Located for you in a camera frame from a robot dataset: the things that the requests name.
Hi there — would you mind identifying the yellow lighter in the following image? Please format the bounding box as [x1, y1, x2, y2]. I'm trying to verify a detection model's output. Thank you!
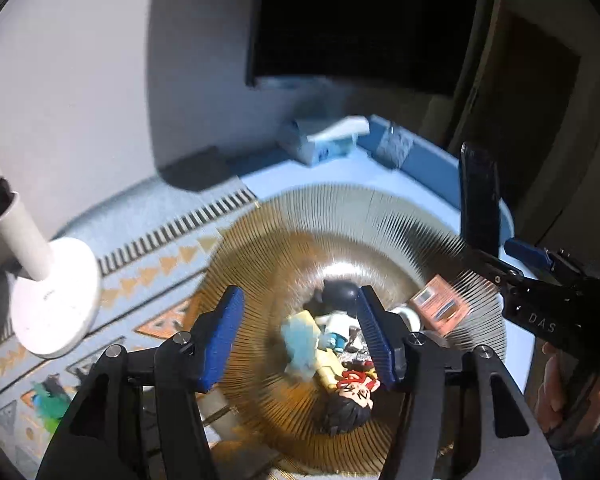
[290, 310, 351, 388]

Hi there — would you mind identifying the pale blue crystal toy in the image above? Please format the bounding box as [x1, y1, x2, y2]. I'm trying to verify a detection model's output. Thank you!
[280, 317, 323, 376]

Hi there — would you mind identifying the green spiky toy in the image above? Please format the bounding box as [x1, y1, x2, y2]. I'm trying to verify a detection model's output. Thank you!
[30, 375, 78, 433]

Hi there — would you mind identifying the dark smartphone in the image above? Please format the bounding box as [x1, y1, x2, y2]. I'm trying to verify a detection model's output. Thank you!
[459, 141, 503, 256]

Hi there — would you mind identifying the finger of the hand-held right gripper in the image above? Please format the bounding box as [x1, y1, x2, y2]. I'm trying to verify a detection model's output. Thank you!
[462, 247, 526, 286]
[504, 237, 588, 281]

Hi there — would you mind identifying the blue white figure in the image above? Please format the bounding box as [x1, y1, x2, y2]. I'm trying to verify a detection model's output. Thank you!
[315, 310, 363, 353]

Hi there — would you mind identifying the patterned blue table mat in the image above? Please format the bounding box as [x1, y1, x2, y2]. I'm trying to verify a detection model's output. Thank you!
[0, 180, 261, 480]

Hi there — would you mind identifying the blue white tissue box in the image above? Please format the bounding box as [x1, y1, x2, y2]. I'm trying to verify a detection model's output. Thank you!
[277, 115, 371, 166]

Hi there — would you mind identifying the small orange box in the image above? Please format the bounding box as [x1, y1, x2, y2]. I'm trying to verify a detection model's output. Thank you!
[410, 274, 473, 337]

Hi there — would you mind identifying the small black figure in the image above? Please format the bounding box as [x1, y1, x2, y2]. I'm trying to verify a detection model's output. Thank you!
[345, 327, 373, 363]

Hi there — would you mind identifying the person's right hand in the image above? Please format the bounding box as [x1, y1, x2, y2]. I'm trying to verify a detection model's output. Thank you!
[532, 340, 600, 441]

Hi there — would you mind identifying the amber ribbed glass bowl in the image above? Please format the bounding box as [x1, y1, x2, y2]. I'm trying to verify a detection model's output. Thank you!
[200, 185, 512, 476]

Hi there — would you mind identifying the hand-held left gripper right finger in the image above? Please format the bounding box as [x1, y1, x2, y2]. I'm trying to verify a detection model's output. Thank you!
[357, 284, 563, 480]

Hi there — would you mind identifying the white desk lamp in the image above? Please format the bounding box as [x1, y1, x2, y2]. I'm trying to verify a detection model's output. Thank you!
[0, 102, 103, 359]

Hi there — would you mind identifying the black ball figure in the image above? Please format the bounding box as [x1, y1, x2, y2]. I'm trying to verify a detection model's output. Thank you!
[305, 280, 361, 318]

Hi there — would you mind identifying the black monitor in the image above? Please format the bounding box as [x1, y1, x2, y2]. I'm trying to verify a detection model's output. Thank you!
[245, 0, 481, 97]

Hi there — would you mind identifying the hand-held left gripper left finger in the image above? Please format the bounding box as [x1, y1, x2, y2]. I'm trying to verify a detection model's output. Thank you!
[34, 285, 246, 480]

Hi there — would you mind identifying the white round container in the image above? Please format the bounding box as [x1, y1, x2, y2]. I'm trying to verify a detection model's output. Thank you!
[390, 305, 423, 333]

